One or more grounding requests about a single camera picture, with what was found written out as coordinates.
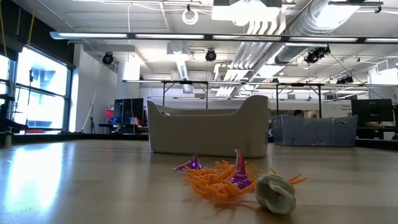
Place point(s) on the white plastic bin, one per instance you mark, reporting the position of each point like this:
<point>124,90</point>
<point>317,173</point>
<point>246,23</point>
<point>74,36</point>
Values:
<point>208,133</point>

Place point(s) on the translucent grey plastic bin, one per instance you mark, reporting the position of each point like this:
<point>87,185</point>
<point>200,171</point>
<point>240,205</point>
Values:
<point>314,132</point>

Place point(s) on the black ceiling speaker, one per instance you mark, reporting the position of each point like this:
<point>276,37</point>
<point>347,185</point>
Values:
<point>211,55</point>
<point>108,58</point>

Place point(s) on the black monitor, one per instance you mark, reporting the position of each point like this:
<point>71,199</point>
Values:
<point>129,110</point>
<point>371,110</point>

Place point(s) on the red storage bin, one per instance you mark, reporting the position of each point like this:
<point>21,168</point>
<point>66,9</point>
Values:
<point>109,113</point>

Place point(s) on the cluttered background desk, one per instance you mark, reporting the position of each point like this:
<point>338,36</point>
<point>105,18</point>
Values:
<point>105,126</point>

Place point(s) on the person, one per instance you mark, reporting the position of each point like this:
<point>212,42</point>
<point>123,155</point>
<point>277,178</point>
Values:
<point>298,113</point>

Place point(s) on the white leaning pole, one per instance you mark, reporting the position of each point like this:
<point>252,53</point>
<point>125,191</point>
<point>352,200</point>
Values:
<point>89,110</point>

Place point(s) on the black ceiling spotlight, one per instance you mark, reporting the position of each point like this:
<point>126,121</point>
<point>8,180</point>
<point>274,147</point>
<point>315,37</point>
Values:
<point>317,54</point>

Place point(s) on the long ceiling light bar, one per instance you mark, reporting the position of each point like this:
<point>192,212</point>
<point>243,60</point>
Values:
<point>87,35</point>

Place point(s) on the large window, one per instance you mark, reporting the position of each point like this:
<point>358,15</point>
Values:
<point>40,77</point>

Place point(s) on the black light stand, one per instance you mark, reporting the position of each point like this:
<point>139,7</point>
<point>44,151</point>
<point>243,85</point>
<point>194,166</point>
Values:
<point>30,74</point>

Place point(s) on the black equipment rack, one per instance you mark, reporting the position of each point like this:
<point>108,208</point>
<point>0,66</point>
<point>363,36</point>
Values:
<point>4,124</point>

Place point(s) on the black metal frame stand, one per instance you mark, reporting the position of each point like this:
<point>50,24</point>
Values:
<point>186,82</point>

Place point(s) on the silver ventilation duct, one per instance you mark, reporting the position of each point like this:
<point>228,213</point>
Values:
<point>308,25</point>

